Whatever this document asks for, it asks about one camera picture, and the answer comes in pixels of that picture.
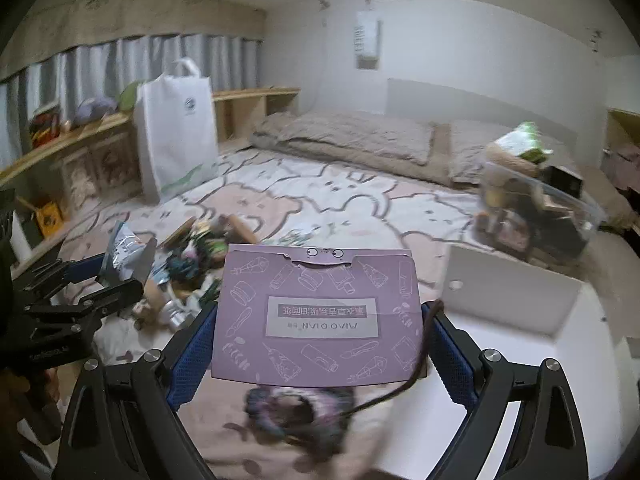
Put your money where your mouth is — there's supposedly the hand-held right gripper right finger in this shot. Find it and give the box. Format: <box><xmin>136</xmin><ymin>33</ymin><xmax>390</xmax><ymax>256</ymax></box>
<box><xmin>422</xmin><ymin>301</ymin><xmax>591</xmax><ymax>480</ymax></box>

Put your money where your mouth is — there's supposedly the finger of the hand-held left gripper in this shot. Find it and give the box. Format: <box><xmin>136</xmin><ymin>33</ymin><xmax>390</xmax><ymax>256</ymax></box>
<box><xmin>22</xmin><ymin>278</ymin><xmax>143</xmax><ymax>328</ymax></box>
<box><xmin>12</xmin><ymin>254</ymin><xmax>108</xmax><ymax>306</ymax></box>

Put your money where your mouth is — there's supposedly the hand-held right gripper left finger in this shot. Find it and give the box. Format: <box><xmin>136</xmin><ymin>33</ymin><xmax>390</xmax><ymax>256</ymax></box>
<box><xmin>52</xmin><ymin>302</ymin><xmax>221</xmax><ymax>480</ymax></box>

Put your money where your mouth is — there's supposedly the black elastic hair tie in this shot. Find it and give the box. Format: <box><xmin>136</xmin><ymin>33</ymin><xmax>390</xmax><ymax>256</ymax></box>
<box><xmin>345</xmin><ymin>299</ymin><xmax>447</xmax><ymax>417</ymax></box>

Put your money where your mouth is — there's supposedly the white blue medicine sachet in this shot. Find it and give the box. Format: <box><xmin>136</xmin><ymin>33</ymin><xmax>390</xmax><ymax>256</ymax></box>
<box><xmin>100</xmin><ymin>220</ymin><xmax>158</xmax><ymax>286</ymax></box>

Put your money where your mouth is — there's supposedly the dark lace scrunchie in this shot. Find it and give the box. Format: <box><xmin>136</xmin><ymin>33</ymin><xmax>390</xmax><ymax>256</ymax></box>
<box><xmin>244</xmin><ymin>385</ymin><xmax>356</xmax><ymax>446</ymax></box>

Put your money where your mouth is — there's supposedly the purple paper packet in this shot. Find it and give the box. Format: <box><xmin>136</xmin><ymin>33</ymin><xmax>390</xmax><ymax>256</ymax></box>
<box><xmin>210</xmin><ymin>243</ymin><xmax>430</xmax><ymax>388</ymax></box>

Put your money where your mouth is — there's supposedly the large white cardboard box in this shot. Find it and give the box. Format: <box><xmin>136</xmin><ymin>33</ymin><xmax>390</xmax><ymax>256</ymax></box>
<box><xmin>350</xmin><ymin>244</ymin><xmax>640</xmax><ymax>480</ymax></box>

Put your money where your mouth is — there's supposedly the silver metal cuff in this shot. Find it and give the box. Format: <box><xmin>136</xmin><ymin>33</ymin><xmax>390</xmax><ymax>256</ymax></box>
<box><xmin>162</xmin><ymin>300</ymin><xmax>197</xmax><ymax>332</ymax></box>

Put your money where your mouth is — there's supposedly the yellow black box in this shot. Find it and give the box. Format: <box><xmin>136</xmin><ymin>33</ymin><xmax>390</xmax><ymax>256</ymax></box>
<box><xmin>32</xmin><ymin>202</ymin><xmax>66</xmax><ymax>238</ymax></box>

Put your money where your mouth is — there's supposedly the beige wooden piece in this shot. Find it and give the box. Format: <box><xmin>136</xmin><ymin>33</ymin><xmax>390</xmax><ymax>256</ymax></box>
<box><xmin>222</xmin><ymin>214</ymin><xmax>261</xmax><ymax>245</ymax></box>

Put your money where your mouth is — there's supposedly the wooden bedside shelf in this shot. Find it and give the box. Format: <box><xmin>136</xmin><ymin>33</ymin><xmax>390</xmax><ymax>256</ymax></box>
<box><xmin>0</xmin><ymin>87</ymin><xmax>301</xmax><ymax>268</ymax></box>

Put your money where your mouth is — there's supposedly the clear plastic storage bin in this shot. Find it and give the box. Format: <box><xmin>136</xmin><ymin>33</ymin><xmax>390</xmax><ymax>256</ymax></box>
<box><xmin>472</xmin><ymin>160</ymin><xmax>608</xmax><ymax>266</ymax></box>

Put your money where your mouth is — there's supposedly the purple plush toy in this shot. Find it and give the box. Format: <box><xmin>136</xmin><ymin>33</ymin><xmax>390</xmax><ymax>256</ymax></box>
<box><xmin>75</xmin><ymin>95</ymin><xmax>118</xmax><ymax>123</ymax></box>

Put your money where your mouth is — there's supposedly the white tote bag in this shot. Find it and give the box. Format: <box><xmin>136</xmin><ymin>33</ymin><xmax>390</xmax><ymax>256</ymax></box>
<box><xmin>134</xmin><ymin>58</ymin><xmax>219</xmax><ymax>204</ymax></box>

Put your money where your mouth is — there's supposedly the beige folded blanket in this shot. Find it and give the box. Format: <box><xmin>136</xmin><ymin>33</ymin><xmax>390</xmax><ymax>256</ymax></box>
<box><xmin>252</xmin><ymin>125</ymin><xmax>453</xmax><ymax>188</ymax></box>

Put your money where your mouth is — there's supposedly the bear print bedsheet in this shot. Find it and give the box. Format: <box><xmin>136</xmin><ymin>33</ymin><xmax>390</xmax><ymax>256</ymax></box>
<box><xmin>15</xmin><ymin>147</ymin><xmax>501</xmax><ymax>480</ymax></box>

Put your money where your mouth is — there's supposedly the beige plush towel roll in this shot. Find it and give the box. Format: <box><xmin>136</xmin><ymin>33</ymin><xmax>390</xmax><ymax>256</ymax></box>
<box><xmin>487</xmin><ymin>142</ymin><xmax>543</xmax><ymax>176</ymax></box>

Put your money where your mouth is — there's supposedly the beige quilted pillow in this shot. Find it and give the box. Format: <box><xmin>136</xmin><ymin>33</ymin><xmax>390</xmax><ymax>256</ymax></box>
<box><xmin>250</xmin><ymin>112</ymin><xmax>436</xmax><ymax>166</ymax></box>
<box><xmin>447</xmin><ymin>120</ymin><xmax>571</xmax><ymax>186</ymax></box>

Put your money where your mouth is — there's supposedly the black rectangular box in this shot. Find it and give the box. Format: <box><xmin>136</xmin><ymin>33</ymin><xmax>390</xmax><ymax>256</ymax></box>
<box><xmin>542</xmin><ymin>165</ymin><xmax>583</xmax><ymax>198</ymax></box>

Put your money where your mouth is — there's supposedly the green snack packet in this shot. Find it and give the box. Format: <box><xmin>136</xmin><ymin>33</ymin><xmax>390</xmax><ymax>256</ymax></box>
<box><xmin>500</xmin><ymin>122</ymin><xmax>553</xmax><ymax>163</ymax></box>

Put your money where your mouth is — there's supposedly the grey curtain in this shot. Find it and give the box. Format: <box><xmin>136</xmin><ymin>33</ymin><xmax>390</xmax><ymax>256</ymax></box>
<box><xmin>0</xmin><ymin>34</ymin><xmax>262</xmax><ymax>161</ymax></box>

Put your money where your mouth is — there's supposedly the white headboard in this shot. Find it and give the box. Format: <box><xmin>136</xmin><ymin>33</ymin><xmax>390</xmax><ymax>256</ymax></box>
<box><xmin>387</xmin><ymin>78</ymin><xmax>576</xmax><ymax>148</ymax></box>

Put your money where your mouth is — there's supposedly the pile of pinkish clothes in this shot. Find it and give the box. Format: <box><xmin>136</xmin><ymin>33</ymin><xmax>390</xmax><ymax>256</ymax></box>
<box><xmin>602</xmin><ymin>142</ymin><xmax>640</xmax><ymax>188</ymax></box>

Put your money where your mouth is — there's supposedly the beige curtain valance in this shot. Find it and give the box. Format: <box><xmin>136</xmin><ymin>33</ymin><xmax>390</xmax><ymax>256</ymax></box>
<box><xmin>0</xmin><ymin>0</ymin><xmax>267</xmax><ymax>81</ymax></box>

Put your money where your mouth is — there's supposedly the wooden closet niche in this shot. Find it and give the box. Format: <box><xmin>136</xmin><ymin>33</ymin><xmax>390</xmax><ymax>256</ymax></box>
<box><xmin>602</xmin><ymin>107</ymin><xmax>640</xmax><ymax>196</ymax></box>

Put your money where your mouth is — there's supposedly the white hanging wall organizer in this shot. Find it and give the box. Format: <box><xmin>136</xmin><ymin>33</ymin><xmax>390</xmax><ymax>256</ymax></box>
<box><xmin>353</xmin><ymin>10</ymin><xmax>381</xmax><ymax>70</ymax></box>

